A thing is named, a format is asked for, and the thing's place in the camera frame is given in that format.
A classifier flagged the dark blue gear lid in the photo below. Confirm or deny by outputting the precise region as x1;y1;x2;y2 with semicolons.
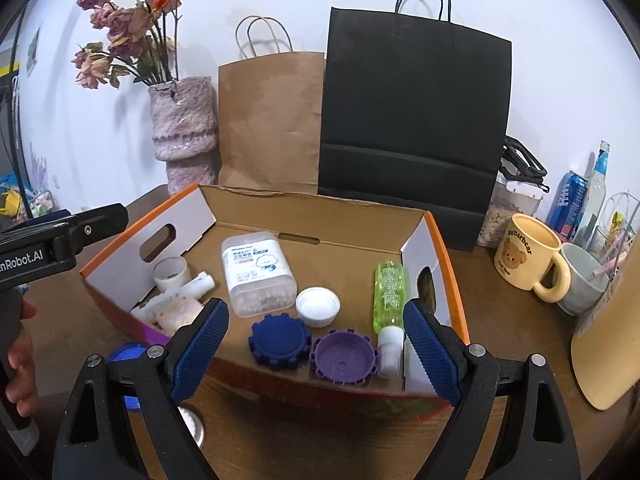
247;313;311;370

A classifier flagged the yellow bear mug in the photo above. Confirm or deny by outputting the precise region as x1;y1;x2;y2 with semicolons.
494;214;570;304

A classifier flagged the white plastic tube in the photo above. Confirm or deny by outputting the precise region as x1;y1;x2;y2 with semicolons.
130;272;216;325

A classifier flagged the red cardboard box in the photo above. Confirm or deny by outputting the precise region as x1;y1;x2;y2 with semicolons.
81;186;469;419

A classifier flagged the brown paper bag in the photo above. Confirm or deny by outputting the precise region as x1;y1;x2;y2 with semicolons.
218;14;326;194

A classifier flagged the purple gear-shaped lid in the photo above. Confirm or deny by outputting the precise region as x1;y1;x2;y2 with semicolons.
309;328;378;386

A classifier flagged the clear cotton swab box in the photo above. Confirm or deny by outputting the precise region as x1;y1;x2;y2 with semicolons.
221;231;297;318

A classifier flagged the clear bottle blue label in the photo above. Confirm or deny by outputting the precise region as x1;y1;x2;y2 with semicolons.
573;140;611;248

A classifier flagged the green spray bottle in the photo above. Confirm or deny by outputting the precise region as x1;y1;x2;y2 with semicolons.
372;260;406;378

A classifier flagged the grey ceramic cup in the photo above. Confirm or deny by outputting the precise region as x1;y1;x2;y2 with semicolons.
559;243;608;316

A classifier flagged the white tape roll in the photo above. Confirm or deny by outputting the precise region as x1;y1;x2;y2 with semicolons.
152;257;192;292

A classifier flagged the clear container black clip lid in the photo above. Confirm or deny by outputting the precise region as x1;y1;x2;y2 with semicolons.
476;136;550;248

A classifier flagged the white ridged cap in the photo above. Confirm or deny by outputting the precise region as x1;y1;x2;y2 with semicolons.
295;286;341;328

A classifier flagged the dried rose bouquet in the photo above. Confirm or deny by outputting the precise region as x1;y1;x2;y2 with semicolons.
72;0;181;90

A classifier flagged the person left hand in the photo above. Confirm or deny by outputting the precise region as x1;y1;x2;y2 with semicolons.
6;323;38;417

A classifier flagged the white cube power adapter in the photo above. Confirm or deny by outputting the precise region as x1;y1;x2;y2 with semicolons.
156;296;203;337

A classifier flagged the blue round lid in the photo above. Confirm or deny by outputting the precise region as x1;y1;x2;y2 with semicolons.
106;342;146;413

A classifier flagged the blue soda can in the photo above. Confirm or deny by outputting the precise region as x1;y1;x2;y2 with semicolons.
547;171;588;242

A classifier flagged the cream thermos jug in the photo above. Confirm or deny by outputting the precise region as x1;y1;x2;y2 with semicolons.
570;243;640;411

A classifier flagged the black paper bag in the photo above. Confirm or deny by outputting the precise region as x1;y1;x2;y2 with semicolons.
318;0;512;250

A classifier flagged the pink textured vase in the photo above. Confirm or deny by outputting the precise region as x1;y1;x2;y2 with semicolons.
149;76;218;195

